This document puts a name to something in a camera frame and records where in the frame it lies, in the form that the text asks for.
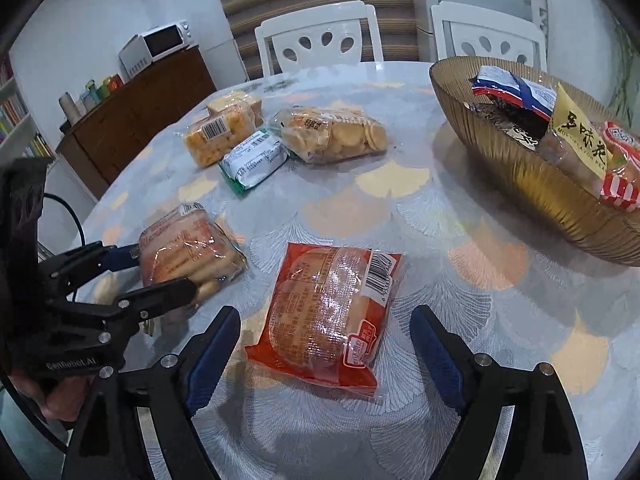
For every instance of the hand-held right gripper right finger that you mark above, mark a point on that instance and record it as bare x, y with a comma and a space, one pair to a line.
440, 362

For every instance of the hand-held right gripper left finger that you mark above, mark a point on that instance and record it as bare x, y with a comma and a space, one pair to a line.
212, 360

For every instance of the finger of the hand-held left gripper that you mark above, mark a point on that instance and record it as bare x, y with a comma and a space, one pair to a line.
122, 256
150, 300

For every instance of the finger biscuit packet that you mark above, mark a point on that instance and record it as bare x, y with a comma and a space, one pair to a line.
185, 255

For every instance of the red bread packet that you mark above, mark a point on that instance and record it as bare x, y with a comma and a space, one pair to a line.
320, 320

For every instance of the yellow cracker packet with barcode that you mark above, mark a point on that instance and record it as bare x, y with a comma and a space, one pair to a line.
215, 140

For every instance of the green and white packet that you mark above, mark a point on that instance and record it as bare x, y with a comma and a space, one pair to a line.
252, 162

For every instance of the ribbed amber bowl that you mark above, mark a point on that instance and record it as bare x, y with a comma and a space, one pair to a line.
525, 195

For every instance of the small yellow cracker packet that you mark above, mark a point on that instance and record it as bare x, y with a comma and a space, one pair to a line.
235, 97

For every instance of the round crackers packet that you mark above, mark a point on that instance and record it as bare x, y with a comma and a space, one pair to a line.
340, 135

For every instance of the red white striped packet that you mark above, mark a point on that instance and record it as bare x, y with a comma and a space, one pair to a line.
620, 180

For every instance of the yellow peanut bag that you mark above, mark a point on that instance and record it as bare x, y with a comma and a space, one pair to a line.
575, 120

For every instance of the blue and white snack bag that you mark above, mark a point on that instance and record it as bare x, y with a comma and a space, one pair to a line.
520, 92

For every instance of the person's left hand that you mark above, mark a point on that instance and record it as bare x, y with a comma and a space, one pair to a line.
60, 397

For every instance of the wooden cabinet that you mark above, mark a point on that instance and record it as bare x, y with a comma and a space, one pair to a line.
135, 115

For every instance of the paper cup stack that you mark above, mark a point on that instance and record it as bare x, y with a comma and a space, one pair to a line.
69, 107

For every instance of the light blue container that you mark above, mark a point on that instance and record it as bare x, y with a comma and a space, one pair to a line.
90, 95

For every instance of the green can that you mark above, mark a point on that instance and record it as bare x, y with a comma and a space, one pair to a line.
105, 87

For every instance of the red tin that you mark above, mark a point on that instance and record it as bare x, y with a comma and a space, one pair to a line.
116, 82

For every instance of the white bookshelf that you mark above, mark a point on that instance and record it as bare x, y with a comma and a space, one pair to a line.
20, 115

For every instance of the white microwave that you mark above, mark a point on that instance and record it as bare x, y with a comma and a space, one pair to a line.
165, 40

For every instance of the white side cabinet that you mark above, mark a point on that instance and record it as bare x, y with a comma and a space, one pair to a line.
225, 60

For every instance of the white chair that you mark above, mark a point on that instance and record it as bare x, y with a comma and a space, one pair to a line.
450, 25
320, 22

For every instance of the dried plant branches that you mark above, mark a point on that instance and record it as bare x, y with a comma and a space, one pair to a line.
622, 70

